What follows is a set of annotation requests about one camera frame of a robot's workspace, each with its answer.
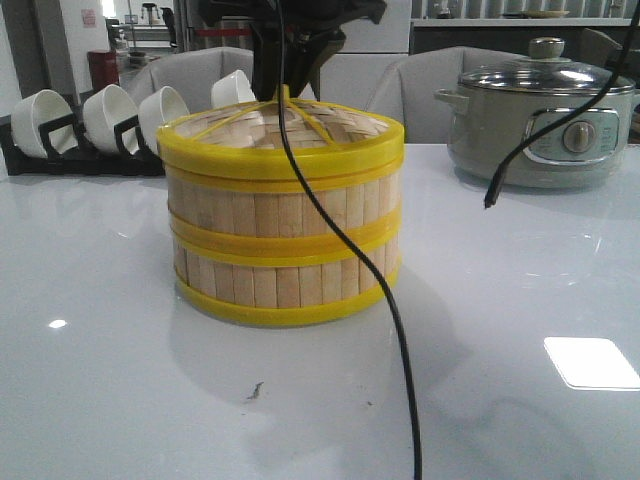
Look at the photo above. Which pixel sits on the white cabinet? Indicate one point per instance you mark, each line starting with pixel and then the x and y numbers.
pixel 350 76

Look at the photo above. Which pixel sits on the glass pot lid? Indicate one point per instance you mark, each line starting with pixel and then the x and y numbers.
pixel 544 70

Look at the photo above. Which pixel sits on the grey electric cooking pot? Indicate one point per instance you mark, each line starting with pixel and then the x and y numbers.
pixel 488 124

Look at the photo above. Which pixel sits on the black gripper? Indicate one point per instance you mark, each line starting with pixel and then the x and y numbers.
pixel 315 40

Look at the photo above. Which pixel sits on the bamboo steamer basket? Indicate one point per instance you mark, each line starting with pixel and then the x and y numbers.
pixel 241 218
pixel 259 291

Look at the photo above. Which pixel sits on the black dish rack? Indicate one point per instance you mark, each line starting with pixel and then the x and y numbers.
pixel 133 156

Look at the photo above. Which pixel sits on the white bowl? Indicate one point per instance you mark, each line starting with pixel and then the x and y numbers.
pixel 30 113
pixel 160 108
pixel 233 88
pixel 102 111

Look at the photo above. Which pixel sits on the woven bamboo steamer lid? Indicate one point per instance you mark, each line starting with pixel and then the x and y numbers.
pixel 246 146

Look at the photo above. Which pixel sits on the right grey chair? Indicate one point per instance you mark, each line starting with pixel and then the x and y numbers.
pixel 406 89

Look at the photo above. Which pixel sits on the grey chair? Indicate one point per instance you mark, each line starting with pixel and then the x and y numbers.
pixel 192 74
pixel 406 89

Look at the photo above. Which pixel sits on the left grey chair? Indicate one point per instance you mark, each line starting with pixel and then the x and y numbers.
pixel 192 74

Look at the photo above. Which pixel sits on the red bin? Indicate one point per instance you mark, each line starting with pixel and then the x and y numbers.
pixel 103 68

